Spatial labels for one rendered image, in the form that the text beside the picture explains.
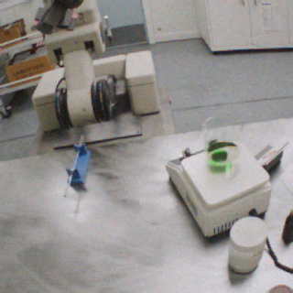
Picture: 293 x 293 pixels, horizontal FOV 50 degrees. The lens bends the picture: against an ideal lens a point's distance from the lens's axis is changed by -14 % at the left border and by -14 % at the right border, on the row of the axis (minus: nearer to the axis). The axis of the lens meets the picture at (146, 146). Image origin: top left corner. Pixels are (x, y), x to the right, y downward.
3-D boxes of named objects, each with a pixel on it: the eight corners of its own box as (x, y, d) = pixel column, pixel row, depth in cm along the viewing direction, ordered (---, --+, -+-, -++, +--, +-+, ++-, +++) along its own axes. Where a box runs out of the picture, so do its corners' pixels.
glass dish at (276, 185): (264, 195, 61) (265, 187, 60) (281, 181, 63) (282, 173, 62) (282, 210, 57) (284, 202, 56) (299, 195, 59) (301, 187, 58)
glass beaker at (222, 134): (217, 189, 53) (216, 145, 48) (197, 166, 58) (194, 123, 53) (251, 170, 55) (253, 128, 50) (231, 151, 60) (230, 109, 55)
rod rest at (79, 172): (77, 155, 80) (72, 142, 78) (91, 154, 80) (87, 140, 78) (68, 184, 73) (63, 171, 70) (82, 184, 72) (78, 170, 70)
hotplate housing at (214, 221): (165, 173, 71) (160, 140, 66) (222, 153, 73) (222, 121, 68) (211, 251, 54) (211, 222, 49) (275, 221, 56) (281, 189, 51)
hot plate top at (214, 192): (179, 164, 60) (179, 159, 60) (238, 143, 62) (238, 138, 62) (208, 210, 51) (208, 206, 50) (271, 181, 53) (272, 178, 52)
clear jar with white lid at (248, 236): (220, 268, 50) (222, 240, 45) (236, 242, 54) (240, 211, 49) (252, 278, 47) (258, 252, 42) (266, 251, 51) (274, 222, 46)
